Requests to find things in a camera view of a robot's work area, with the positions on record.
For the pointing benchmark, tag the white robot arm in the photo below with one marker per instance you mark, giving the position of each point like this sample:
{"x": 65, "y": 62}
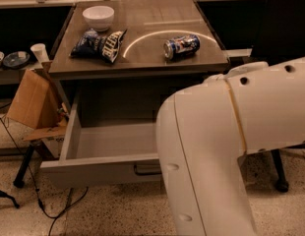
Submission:
{"x": 203, "y": 131}

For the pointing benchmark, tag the grey cabinet with counter top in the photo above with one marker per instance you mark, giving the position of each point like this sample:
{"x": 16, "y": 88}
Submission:
{"x": 148, "y": 24}

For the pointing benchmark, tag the grey open drawer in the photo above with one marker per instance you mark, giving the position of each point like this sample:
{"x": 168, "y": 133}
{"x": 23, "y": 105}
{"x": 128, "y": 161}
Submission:
{"x": 110, "y": 129}

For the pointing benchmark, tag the blue soda can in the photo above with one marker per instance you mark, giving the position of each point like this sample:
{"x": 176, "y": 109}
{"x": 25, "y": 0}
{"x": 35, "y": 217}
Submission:
{"x": 180, "y": 46}

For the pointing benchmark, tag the blue chip bag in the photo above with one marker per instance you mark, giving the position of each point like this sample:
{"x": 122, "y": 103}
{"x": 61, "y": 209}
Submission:
{"x": 94, "y": 45}

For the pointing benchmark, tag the white bowl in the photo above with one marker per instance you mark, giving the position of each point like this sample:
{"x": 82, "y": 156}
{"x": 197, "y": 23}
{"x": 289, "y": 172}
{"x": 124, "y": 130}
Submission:
{"x": 99, "y": 18}

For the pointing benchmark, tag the brown cardboard box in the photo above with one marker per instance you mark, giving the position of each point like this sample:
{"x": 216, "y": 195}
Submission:
{"x": 38, "y": 105}

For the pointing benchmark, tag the white paper cup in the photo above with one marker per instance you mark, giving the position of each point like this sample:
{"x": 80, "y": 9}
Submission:
{"x": 39, "y": 51}

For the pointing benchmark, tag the dark round plate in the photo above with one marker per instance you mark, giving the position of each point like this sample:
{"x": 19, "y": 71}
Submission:
{"x": 16, "y": 60}

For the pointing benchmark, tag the black office chair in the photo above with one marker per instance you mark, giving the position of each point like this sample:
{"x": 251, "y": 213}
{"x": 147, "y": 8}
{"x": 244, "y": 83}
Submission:
{"x": 283, "y": 23}

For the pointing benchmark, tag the black tripod leg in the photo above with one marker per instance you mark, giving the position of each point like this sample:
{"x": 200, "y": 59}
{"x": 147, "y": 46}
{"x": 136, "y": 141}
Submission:
{"x": 19, "y": 180}

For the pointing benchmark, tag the dark drawer handle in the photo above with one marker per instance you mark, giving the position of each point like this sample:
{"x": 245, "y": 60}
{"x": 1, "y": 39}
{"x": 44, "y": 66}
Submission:
{"x": 146, "y": 170}

